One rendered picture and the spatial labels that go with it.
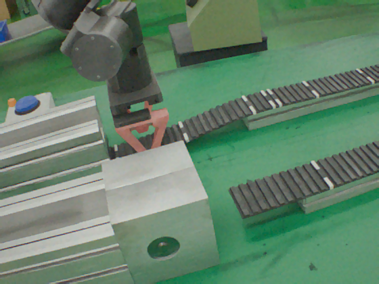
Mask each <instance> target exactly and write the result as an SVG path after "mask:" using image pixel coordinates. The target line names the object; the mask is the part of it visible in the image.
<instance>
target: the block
mask: <svg viewBox="0 0 379 284"><path fill-rule="evenodd" d="M102 172H103V178H104V186H105V188H106V197H107V204H108V213H109V219H110V223H111V226H112V229H113V231H114V234H115V237H116V240H117V242H118V246H119V247H120V248H121V251H122V254H123V256H124V258H125V262H126V263H127V266H128V268H129V272H130V273H131V275H132V277H133V280H134V282H135V284H153V283H156V282H159V281H165V280H167V279H172V278H174V277H178V276H183V275H186V274H190V273H193V272H196V271H198V270H202V269H205V268H209V267H212V266H215V265H218V264H220V259H219V253H218V249H217V243H216V239H215V233H214V229H213V222H212V221H213V219H212V215H211V211H210V204H209V200H208V196H207V194H206V191H205V189H204V187H203V186H202V183H201V181H200V179H199V176H198V174H197V172H196V169H195V167H194V164H193V162H192V159H191V158H190V155H189V153H188V151H187V147H186V146H185V145H184V142H183V141H178V142H175V143H171V144H168V145H163V146H160V147H155V148H153V149H148V150H147V151H143V152H140V153H135V154H133V155H129V156H125V157H122V158H118V159H115V160H110V161H108V162H104V163H102Z"/></svg>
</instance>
